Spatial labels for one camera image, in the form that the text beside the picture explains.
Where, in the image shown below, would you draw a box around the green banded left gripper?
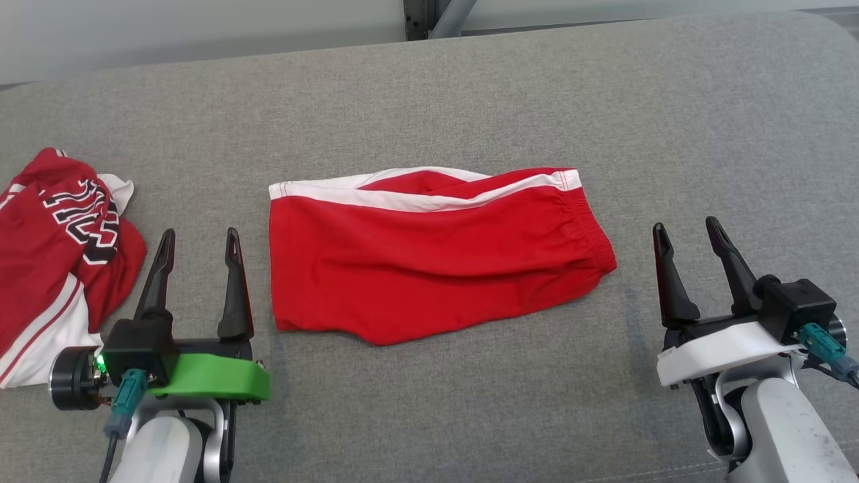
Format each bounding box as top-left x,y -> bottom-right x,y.
50,227 -> 271,411

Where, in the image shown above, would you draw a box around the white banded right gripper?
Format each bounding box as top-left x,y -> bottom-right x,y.
652,216 -> 806,388

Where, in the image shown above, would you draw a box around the red jersey with white sleeves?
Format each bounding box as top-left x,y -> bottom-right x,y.
0,148 -> 147,390

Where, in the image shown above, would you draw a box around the red shorts with white stripe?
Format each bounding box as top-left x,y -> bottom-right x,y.
268,166 -> 618,347

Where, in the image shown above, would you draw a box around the left teal plug camera cable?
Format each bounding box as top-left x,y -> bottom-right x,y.
99,368 -> 150,483

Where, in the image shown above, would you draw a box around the teal plug camera cable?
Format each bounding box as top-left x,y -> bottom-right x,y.
99,368 -> 150,483
797,322 -> 859,390

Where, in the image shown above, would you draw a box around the right teal plug camera cable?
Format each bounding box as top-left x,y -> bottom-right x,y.
797,322 -> 859,390

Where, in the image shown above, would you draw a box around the grey rounded post brace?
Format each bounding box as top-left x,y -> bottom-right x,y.
429,0 -> 478,40

